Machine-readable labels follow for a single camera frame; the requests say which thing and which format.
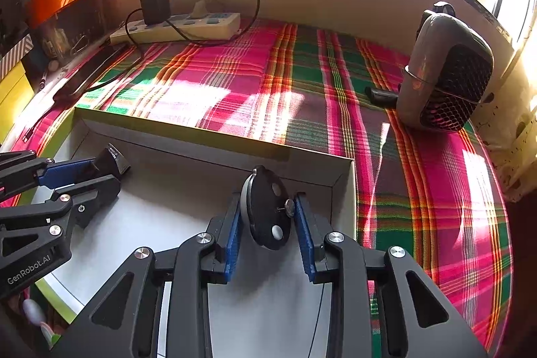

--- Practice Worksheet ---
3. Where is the black power adapter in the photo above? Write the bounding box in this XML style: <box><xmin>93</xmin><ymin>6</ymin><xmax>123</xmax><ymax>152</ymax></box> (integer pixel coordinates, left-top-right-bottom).
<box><xmin>139</xmin><ymin>0</ymin><xmax>172</xmax><ymax>25</ymax></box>

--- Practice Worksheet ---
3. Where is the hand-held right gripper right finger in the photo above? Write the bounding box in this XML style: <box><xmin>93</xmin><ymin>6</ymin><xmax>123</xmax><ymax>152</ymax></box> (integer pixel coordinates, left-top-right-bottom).
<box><xmin>293</xmin><ymin>192</ymin><xmax>489</xmax><ymax>358</ymax></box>

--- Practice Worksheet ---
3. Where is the grey fan heater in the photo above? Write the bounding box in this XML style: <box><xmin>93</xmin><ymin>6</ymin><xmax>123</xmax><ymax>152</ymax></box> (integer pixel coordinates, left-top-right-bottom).
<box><xmin>396</xmin><ymin>1</ymin><xmax>495</xmax><ymax>132</ymax></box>

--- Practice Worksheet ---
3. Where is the black battery charger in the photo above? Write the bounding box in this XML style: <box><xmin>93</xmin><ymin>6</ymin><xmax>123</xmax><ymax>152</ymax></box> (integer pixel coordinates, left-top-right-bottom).
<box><xmin>92</xmin><ymin>144</ymin><xmax>132</xmax><ymax>179</ymax></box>

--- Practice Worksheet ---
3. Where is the yellow box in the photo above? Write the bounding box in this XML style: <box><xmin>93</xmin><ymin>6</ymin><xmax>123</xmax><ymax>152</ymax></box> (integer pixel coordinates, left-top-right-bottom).
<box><xmin>0</xmin><ymin>60</ymin><xmax>36</xmax><ymax>145</ymax></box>

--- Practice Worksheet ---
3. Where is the black round disc gadget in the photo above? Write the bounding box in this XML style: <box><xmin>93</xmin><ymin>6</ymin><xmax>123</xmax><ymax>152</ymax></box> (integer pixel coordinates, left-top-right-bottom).
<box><xmin>240</xmin><ymin>165</ymin><xmax>296</xmax><ymax>252</ymax></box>

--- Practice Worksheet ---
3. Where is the white cardboard box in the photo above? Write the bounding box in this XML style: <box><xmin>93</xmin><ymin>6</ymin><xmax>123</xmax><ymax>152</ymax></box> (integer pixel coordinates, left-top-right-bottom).
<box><xmin>31</xmin><ymin>106</ymin><xmax>357</xmax><ymax>358</ymax></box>

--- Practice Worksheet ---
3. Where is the striped box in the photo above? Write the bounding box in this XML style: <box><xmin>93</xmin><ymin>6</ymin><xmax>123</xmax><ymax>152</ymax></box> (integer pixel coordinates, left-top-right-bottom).
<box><xmin>0</xmin><ymin>33</ymin><xmax>34</xmax><ymax>80</ymax></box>

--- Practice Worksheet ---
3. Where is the pink green plaid blanket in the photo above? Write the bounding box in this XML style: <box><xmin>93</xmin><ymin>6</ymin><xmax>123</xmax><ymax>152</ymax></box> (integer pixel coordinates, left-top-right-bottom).
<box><xmin>23</xmin><ymin>17</ymin><xmax>515</xmax><ymax>358</ymax></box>

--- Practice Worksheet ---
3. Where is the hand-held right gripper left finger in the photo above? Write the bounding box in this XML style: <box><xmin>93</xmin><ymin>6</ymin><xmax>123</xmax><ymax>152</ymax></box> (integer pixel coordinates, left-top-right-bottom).
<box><xmin>50</xmin><ymin>192</ymin><xmax>246</xmax><ymax>358</ymax></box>

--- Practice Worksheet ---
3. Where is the cream power strip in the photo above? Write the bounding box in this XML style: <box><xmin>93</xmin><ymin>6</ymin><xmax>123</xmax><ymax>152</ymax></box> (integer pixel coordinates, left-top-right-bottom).
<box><xmin>110</xmin><ymin>12</ymin><xmax>242</xmax><ymax>45</ymax></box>

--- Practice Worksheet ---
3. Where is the black cylinder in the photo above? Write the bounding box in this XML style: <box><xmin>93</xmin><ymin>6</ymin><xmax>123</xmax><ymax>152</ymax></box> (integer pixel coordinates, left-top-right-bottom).
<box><xmin>365</xmin><ymin>87</ymin><xmax>399</xmax><ymax>107</ymax></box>

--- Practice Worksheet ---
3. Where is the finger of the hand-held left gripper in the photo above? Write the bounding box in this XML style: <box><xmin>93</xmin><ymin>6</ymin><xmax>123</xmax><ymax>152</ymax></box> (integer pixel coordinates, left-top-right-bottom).
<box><xmin>0</xmin><ymin>173</ymin><xmax>123</xmax><ymax>259</ymax></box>
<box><xmin>0</xmin><ymin>150</ymin><xmax>101</xmax><ymax>201</ymax></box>

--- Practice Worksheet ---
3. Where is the clear plastic storage box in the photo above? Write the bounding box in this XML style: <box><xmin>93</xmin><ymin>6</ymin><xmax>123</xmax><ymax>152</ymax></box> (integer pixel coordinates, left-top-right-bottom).
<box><xmin>29</xmin><ymin>0</ymin><xmax>110</xmax><ymax>61</ymax></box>

